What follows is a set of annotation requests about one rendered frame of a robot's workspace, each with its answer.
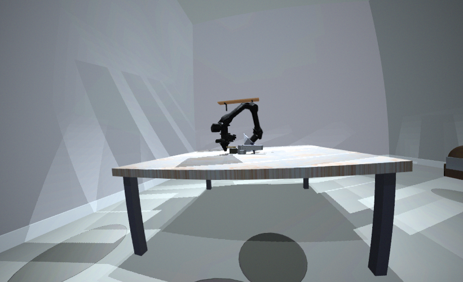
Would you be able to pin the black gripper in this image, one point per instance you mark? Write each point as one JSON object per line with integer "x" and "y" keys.
{"x": 223, "y": 141}

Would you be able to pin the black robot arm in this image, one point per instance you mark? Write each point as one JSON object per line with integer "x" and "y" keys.
{"x": 227, "y": 118}

